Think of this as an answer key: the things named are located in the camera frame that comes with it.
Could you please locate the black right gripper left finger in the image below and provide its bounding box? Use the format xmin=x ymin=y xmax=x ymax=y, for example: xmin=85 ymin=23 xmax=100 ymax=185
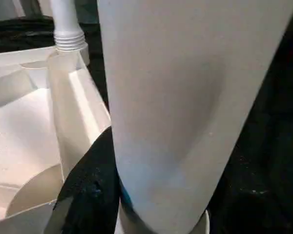
xmin=50 ymin=125 xmax=125 ymax=234

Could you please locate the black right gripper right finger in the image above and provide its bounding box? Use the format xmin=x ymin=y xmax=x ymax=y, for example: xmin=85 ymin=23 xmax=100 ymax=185
xmin=207 ymin=160 xmax=292 ymax=234

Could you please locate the white plastic table top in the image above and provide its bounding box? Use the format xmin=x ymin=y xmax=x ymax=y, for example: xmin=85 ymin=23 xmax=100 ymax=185
xmin=0 ymin=45 xmax=212 ymax=234

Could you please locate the white plastic table leg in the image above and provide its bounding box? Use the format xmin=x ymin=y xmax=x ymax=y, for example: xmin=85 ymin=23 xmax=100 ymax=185
xmin=49 ymin=0 xmax=86 ymax=52
xmin=97 ymin=0 xmax=293 ymax=234

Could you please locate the black table mat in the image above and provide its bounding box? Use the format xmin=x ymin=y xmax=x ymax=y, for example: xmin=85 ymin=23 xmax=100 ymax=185
xmin=0 ymin=14 xmax=293 ymax=234

